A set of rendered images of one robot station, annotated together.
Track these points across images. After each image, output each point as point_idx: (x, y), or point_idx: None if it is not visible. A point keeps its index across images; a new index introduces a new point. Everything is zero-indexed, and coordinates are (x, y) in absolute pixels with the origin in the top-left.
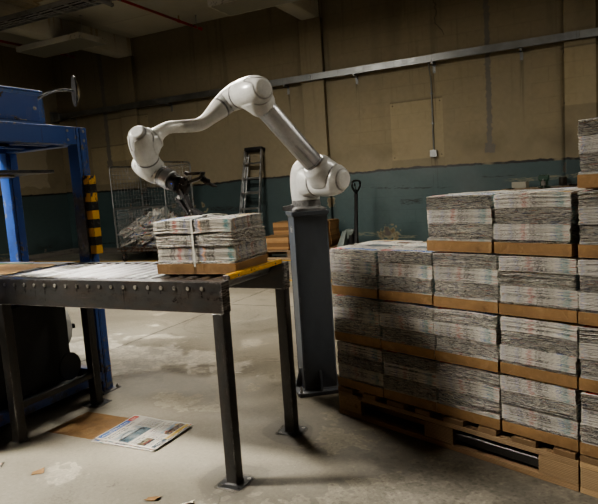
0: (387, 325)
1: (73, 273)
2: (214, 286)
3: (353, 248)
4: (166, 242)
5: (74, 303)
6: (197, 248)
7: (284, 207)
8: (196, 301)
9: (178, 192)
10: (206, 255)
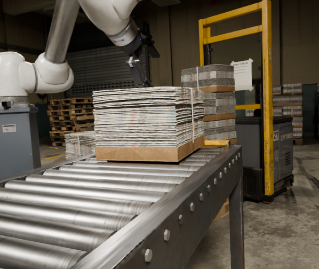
0: None
1: (13, 242)
2: (241, 150)
3: None
4: (180, 116)
5: (177, 268)
6: (191, 121)
7: (7, 102)
8: (238, 169)
9: (135, 53)
10: (195, 128)
